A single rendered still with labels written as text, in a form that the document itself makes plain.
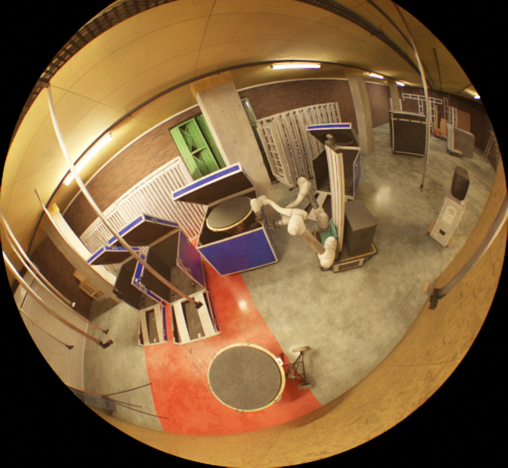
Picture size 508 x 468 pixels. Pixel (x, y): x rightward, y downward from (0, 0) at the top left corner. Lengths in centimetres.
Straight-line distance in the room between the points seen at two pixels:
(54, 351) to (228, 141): 790
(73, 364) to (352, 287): 787
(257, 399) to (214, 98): 378
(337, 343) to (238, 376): 125
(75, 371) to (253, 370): 642
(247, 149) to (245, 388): 331
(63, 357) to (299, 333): 694
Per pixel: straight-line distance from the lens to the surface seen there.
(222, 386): 166
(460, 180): 293
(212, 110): 284
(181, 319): 304
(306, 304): 233
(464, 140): 1055
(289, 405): 237
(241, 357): 155
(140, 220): 220
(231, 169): 188
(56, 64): 122
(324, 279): 247
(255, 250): 227
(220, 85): 300
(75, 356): 723
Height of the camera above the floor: 222
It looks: 34 degrees down
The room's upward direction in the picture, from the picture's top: 24 degrees counter-clockwise
